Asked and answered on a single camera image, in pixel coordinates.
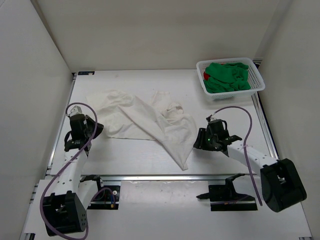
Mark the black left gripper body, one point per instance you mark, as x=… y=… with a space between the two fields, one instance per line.
x=91 y=125

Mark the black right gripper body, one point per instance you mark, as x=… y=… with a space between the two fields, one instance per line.
x=210 y=140

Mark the white t shirt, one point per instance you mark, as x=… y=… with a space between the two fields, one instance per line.
x=126 y=116

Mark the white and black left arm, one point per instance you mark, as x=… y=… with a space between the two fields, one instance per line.
x=64 y=211

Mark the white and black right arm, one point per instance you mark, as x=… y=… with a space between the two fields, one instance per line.
x=281 y=185

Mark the dark blue table label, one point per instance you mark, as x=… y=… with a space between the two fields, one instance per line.
x=86 y=73

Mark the white plastic basket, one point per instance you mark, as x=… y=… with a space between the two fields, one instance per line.
x=255 y=79

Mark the green t shirt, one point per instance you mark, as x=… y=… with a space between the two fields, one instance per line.
x=227 y=77

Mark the red t shirt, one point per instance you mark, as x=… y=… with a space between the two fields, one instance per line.
x=206 y=76

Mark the white front cover board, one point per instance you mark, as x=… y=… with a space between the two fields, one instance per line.
x=157 y=210

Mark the aluminium left table rail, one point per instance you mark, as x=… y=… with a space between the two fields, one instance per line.
x=56 y=145

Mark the aluminium right table rail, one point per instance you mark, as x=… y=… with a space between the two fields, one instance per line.
x=264 y=125

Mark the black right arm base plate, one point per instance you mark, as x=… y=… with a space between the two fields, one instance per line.
x=225 y=198

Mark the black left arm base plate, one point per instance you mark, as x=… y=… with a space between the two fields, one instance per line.
x=96 y=194

